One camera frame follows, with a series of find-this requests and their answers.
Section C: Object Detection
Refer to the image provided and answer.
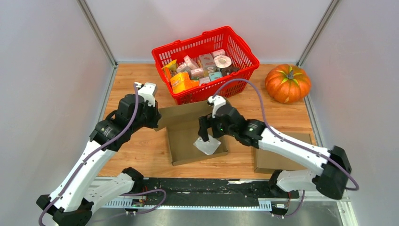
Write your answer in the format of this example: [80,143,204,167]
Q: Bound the red plastic shopping basket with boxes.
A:
[152,26,260,105]

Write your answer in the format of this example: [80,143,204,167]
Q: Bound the dark brown round item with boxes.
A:
[221,66,240,77]

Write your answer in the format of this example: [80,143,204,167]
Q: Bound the pink white round roll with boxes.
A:
[214,55,232,69]

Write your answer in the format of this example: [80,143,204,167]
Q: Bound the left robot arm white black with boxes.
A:
[36,91,161,226]

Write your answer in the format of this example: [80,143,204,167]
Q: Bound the orange snack box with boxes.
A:
[170,72,199,94]

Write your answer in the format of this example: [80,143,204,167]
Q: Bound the left aluminium frame post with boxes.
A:
[77,0,118,68]

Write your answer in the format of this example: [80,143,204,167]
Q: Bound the yellow snack packet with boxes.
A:
[162,60,177,81]

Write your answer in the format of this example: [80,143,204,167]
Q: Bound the right aluminium frame post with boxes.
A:
[296,0,341,67]

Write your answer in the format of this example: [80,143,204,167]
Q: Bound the brown cardboard sheet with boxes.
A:
[154,101,229,166]

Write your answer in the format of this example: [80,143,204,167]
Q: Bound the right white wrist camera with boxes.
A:
[207,95,226,118]

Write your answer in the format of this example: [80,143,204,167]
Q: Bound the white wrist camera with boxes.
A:
[207,95,226,118]
[134,82,158,107]

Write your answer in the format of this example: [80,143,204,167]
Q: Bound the teal small box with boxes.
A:
[208,72,223,81]

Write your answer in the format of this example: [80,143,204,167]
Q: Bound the white paper packet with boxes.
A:
[193,135,221,155]

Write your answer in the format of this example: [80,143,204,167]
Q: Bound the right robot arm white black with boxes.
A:
[198,104,352,200]

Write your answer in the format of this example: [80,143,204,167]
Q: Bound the white slotted cable duct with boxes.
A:
[103,198,272,211]

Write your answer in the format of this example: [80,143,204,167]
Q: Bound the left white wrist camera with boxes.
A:
[134,82,158,107]

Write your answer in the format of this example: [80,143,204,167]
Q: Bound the brown cardboard box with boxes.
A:
[251,147,306,174]

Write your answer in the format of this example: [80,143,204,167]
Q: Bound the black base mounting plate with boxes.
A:
[133,178,299,206]

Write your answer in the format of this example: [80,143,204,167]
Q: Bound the orange pumpkin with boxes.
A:
[265,64,312,104]

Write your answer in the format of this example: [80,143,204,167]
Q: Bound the aluminium frame post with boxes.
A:
[296,0,341,67]
[77,0,118,68]

